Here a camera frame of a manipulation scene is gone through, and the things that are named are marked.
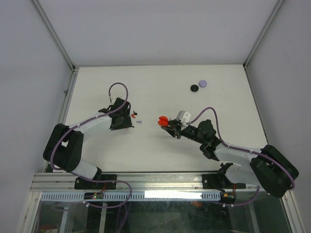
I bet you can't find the red earbud charging case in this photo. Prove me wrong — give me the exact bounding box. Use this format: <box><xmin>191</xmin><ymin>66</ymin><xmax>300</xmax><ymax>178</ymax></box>
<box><xmin>158</xmin><ymin>116</ymin><xmax>169</xmax><ymax>127</ymax></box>

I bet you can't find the black earbud charging case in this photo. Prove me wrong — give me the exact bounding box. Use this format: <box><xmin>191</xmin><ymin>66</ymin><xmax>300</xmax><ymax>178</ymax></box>
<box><xmin>190</xmin><ymin>84</ymin><xmax>199</xmax><ymax>92</ymax></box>

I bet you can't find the slotted cable duct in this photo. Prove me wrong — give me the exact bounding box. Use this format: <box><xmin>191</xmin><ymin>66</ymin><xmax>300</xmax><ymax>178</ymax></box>
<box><xmin>41</xmin><ymin>190</ymin><xmax>221</xmax><ymax>202</ymax></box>

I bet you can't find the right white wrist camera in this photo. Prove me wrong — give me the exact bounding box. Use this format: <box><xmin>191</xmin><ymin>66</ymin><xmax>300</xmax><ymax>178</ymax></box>
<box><xmin>176</xmin><ymin>111</ymin><xmax>191</xmax><ymax>125</ymax></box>

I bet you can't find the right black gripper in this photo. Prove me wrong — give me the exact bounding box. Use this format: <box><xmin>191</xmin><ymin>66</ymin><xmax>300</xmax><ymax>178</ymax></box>
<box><xmin>161</xmin><ymin>118</ymin><xmax>206</xmax><ymax>145</ymax></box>

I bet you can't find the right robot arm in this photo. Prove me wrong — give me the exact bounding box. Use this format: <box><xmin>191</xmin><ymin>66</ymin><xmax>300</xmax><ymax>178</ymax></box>
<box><xmin>158</xmin><ymin>116</ymin><xmax>299</xmax><ymax>198</ymax></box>

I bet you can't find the purple cable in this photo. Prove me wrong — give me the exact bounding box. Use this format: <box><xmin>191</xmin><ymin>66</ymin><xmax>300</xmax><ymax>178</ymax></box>
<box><xmin>50</xmin><ymin>82</ymin><xmax>130</xmax><ymax>170</ymax></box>
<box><xmin>190</xmin><ymin>107</ymin><xmax>296</xmax><ymax>207</ymax></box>

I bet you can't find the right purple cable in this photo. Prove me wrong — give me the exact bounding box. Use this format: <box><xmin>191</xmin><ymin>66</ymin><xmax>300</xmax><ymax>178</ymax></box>
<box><xmin>190</xmin><ymin>107</ymin><xmax>296</xmax><ymax>207</ymax></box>

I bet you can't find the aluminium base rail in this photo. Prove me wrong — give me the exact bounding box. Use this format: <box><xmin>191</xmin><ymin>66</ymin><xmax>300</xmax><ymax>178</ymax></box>
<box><xmin>31</xmin><ymin>171</ymin><xmax>291</xmax><ymax>194</ymax></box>

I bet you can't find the purple earbud charging case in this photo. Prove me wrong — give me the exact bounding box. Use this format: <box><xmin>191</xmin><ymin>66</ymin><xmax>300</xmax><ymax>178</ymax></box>
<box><xmin>198</xmin><ymin>80</ymin><xmax>207</xmax><ymax>88</ymax></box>

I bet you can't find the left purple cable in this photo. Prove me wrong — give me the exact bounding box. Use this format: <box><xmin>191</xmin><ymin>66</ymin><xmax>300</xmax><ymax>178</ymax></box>
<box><xmin>50</xmin><ymin>82</ymin><xmax>130</xmax><ymax>170</ymax></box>

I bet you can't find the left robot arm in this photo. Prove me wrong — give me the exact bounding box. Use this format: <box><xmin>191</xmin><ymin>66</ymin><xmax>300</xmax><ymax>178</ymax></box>
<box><xmin>43</xmin><ymin>98</ymin><xmax>132</xmax><ymax>189</ymax></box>

